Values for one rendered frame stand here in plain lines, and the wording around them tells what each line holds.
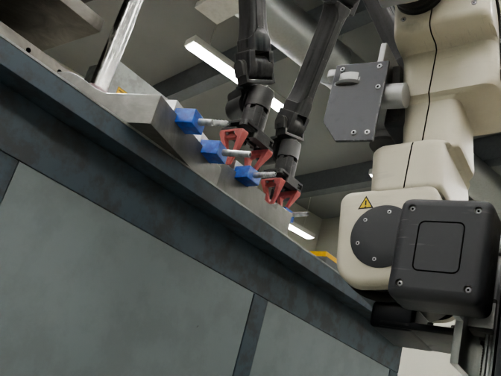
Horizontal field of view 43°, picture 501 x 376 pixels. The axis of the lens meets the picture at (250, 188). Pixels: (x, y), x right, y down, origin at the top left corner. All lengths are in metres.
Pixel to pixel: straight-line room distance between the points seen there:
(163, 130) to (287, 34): 4.58
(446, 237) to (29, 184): 0.60
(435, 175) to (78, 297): 0.59
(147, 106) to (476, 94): 0.55
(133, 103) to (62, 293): 0.32
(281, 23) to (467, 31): 4.42
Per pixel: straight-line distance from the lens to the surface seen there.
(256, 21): 1.45
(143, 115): 1.04
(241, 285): 1.31
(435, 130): 1.12
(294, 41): 5.65
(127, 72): 2.31
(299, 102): 1.71
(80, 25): 2.25
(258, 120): 1.39
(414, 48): 1.21
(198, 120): 1.09
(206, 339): 1.25
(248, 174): 1.31
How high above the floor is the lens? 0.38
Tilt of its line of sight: 21 degrees up
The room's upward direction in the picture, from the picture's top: 16 degrees clockwise
